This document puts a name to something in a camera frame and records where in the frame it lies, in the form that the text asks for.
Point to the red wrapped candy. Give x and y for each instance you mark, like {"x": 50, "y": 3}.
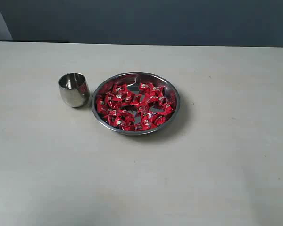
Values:
{"x": 147, "y": 123}
{"x": 158, "y": 91}
{"x": 119, "y": 89}
{"x": 101, "y": 107}
{"x": 145, "y": 88}
{"x": 160, "y": 120}

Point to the stainless steel cup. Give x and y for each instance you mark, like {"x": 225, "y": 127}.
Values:
{"x": 74, "y": 90}

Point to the round stainless steel plate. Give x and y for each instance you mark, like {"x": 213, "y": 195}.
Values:
{"x": 125, "y": 111}

